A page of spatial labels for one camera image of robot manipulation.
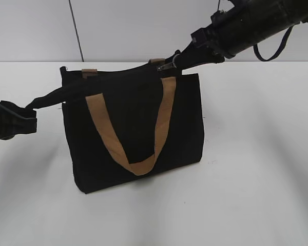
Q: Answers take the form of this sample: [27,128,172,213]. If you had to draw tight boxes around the dark blue cable loop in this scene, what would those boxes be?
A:
[253,25,294,62]

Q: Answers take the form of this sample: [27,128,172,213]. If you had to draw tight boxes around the black canvas tote bag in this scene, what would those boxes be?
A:
[28,59,204,194]

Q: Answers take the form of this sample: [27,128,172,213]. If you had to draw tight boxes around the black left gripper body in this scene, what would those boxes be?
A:
[0,100,18,140]

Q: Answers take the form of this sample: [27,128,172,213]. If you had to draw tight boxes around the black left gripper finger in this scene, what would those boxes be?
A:
[14,109,37,134]

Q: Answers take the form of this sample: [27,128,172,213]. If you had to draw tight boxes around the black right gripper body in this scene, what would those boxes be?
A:
[191,10,233,59]

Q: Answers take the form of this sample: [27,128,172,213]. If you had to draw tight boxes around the silver zipper pull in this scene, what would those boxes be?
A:
[157,54,179,71]

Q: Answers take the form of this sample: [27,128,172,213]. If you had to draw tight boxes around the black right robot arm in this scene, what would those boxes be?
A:
[172,0,308,70]

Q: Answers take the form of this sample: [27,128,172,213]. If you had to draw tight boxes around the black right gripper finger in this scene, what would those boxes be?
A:
[175,43,222,70]

